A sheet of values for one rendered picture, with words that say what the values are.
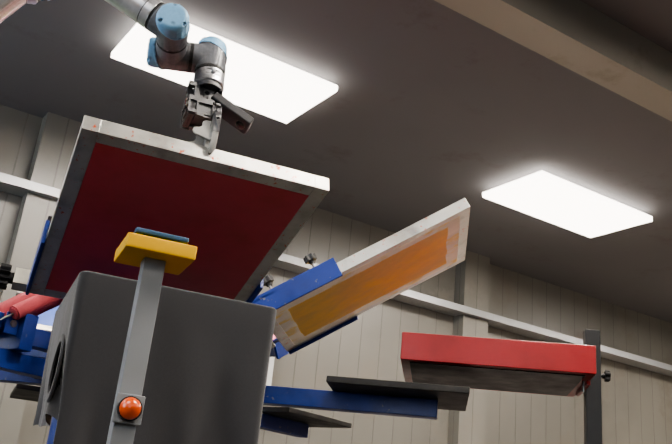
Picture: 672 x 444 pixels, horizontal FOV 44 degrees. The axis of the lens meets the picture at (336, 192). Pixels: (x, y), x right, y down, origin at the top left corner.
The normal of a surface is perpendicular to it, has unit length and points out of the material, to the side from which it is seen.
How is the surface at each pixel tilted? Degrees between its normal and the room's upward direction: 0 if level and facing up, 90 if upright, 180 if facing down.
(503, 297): 90
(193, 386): 91
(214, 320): 92
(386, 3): 180
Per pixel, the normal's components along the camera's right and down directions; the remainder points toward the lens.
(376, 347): 0.56, -0.26
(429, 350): -0.11, -0.38
